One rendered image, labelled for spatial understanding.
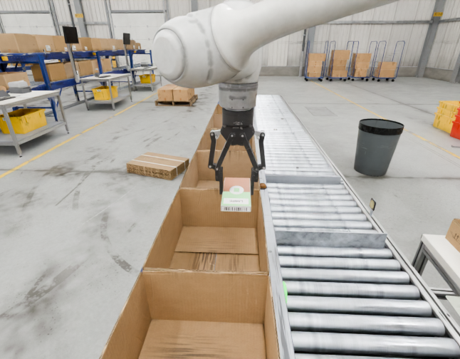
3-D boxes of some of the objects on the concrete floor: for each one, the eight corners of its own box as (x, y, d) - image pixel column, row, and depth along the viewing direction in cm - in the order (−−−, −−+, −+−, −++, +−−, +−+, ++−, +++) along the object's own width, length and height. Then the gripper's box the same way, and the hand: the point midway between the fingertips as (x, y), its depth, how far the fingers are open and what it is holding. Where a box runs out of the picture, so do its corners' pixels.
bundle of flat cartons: (190, 167, 378) (189, 157, 372) (171, 180, 338) (170, 171, 333) (148, 159, 401) (147, 151, 395) (127, 172, 361) (124, 163, 355)
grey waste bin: (372, 181, 338) (384, 130, 310) (341, 166, 379) (350, 120, 351) (399, 174, 357) (414, 125, 328) (367, 160, 398) (377, 117, 369)
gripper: (191, 110, 62) (197, 198, 72) (283, 111, 61) (275, 200, 71) (196, 103, 68) (201, 184, 79) (279, 104, 67) (273, 186, 78)
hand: (236, 183), depth 73 cm, fingers open, 8 cm apart
